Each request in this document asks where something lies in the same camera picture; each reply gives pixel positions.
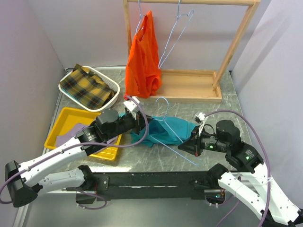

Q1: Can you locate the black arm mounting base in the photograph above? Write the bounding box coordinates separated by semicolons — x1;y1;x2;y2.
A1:
87;171;220;201

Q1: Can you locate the teal t shirt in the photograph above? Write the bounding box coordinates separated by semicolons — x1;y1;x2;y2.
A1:
118;112;198;148

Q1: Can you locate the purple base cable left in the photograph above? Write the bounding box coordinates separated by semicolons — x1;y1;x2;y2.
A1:
70;185;106;210

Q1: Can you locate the white plastic basket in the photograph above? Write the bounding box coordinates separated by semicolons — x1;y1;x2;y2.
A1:
58;65;121;113

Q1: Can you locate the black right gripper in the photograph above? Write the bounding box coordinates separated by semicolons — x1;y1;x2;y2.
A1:
177;124;228;156

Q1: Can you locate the blue wire hanger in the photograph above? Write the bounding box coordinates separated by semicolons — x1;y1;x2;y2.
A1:
151;96;198;166
158;0;194;69
135;0;145;34

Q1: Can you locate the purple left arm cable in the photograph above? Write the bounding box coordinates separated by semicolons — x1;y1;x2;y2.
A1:
0;95;149;204

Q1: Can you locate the blue wire hanger under orange shirt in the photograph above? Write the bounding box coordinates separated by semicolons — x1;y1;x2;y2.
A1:
135;0;145;34

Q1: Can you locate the orange t shirt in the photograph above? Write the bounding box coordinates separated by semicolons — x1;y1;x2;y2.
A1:
125;11;162;98

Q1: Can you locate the yellow plastic tray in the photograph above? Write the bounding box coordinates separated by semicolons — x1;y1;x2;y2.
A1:
44;107;118;161

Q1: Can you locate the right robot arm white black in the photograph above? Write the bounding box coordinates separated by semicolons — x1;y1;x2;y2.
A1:
178;120;303;227

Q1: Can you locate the wooden clothes rack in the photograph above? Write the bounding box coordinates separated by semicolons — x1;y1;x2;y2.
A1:
123;0;260;103

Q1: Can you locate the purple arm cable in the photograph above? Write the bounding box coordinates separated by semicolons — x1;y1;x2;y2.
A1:
0;95;149;204
205;110;272;227

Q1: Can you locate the lavender t shirt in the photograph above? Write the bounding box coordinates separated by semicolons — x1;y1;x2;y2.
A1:
56;122;118;147

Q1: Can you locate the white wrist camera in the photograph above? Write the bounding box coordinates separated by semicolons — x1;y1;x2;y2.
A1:
123;96;140;118
194;112;207;131

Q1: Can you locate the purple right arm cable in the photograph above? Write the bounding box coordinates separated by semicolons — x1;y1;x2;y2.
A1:
205;110;272;227

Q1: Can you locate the yellow plaid shirt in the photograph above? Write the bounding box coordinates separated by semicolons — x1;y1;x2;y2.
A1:
59;63;117;110

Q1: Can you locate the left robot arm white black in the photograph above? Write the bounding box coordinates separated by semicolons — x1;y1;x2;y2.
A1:
5;109;152;208

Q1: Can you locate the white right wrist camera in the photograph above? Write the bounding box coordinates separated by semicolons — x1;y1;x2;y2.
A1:
194;112;207;131

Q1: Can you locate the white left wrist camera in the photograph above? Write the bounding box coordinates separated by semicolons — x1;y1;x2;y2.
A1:
123;96;140;118

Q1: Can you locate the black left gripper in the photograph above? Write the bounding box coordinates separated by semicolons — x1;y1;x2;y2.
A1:
105;110;153;140

